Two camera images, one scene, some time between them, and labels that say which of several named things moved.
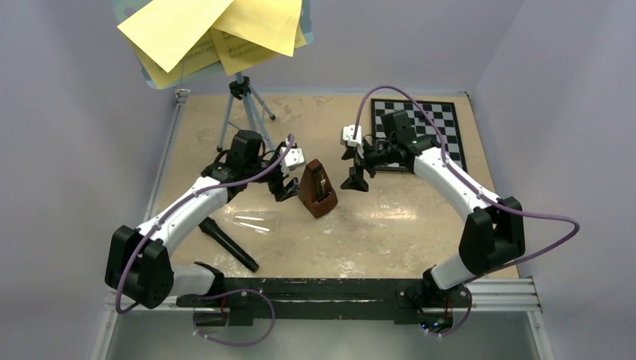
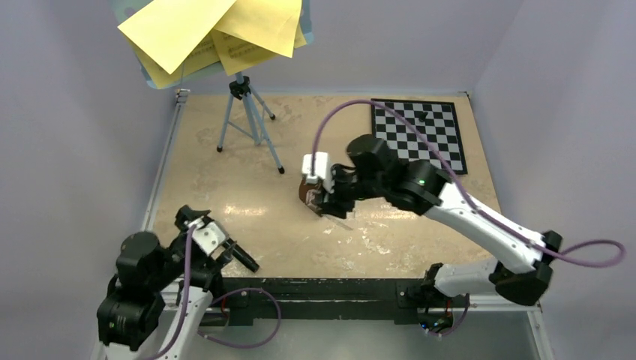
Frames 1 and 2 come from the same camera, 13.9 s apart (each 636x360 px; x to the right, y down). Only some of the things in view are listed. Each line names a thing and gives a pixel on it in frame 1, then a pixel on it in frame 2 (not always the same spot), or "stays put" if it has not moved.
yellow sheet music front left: (166, 30) stays put
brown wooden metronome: (316, 190) stays put
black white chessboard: (444, 112) stays put
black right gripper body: (373, 157) to (347, 187)
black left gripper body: (274, 175) to (178, 253)
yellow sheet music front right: (271, 23) stays put
